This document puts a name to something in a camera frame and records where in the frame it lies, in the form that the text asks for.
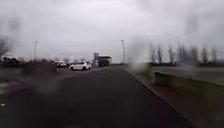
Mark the dark flat-roofed building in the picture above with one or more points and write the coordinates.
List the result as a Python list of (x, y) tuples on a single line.
[(103, 61)]

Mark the tall street lamp pole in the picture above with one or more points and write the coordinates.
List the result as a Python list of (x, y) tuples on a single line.
[(35, 51), (123, 53)]

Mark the white car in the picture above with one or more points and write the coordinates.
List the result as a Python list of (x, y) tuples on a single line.
[(80, 66)]

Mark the dark asphalt road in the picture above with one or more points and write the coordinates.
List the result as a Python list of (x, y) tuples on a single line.
[(100, 100)]

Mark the white vehicle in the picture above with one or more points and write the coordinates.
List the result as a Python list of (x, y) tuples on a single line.
[(60, 63)]

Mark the pale concrete kerb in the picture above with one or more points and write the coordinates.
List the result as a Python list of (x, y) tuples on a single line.
[(156, 94)]

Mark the row of bare trees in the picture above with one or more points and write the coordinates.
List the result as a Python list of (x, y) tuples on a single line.
[(181, 55)]

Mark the dark bush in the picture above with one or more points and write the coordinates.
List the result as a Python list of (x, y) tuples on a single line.
[(39, 67)]

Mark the grass field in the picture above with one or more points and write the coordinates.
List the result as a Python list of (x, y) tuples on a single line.
[(200, 103)]

